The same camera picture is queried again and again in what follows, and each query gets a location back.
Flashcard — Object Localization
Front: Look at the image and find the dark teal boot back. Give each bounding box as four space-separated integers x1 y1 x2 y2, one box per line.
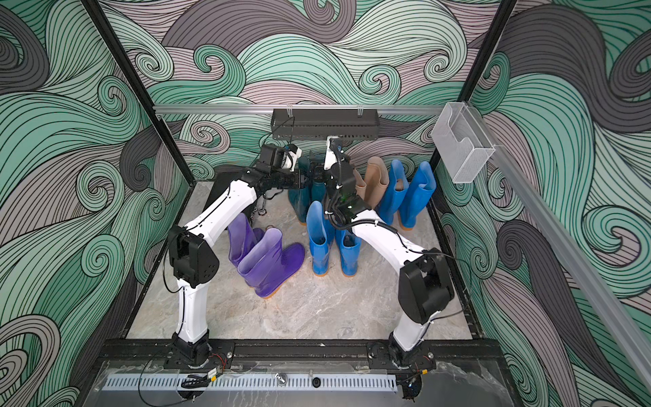
309 153 327 202

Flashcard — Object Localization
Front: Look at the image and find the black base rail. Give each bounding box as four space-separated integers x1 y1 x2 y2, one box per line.
98 339 503 370

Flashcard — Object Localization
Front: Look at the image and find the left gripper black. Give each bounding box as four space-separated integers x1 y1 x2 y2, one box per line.
270 170 315 192

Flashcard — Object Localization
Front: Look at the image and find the white perforated front strip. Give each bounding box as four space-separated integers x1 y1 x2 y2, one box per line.
101 373 398 393

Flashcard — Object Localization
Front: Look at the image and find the light blue boot back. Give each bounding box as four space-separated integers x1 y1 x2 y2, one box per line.
335 230 362 276

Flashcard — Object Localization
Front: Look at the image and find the dark teal boot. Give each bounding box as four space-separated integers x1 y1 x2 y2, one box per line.
309 153 327 202
288 157 311 224

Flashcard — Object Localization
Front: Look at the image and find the black hard case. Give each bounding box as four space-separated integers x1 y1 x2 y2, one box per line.
205 172 258 209

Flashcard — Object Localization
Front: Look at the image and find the aluminium rail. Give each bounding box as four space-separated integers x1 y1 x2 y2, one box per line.
470 109 650 405
154 103 444 116

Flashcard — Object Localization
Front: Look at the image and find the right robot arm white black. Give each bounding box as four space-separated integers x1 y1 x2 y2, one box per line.
324 136 455 369

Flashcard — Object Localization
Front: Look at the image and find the light blue boot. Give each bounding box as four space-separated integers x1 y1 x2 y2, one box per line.
306 201 335 276
335 230 362 276

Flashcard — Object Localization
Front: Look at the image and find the purple rain boot front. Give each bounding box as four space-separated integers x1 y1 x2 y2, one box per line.
237 228 305 298

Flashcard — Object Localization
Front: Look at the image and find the purple rain boot back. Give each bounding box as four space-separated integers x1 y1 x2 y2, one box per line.
227 213 264 267

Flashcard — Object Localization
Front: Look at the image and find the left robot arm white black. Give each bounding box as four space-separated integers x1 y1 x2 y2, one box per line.
167 144 305 368

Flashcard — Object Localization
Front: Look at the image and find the light blue boot front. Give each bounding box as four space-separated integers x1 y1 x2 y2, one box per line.
306 201 335 276

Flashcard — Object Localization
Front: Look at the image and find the aluminium rail right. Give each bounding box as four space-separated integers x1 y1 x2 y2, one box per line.
470 109 650 405

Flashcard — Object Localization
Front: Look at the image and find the blue rain boot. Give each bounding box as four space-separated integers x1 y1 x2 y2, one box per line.
398 161 437 230
376 159 409 225

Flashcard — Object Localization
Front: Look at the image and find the beige rain boot large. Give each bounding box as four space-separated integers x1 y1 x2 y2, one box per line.
353 169 367 201

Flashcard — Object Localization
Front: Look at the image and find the aluminium rail back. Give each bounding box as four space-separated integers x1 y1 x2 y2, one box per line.
154 103 444 116

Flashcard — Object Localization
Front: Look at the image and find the white mesh wire basket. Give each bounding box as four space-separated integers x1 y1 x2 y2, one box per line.
431 102 495 184

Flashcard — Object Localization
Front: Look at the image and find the black wall shelf tray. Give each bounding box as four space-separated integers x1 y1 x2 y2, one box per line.
271 109 381 141

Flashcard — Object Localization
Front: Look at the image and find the purple rain boot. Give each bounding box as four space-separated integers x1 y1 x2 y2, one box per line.
227 213 264 267
237 228 305 298

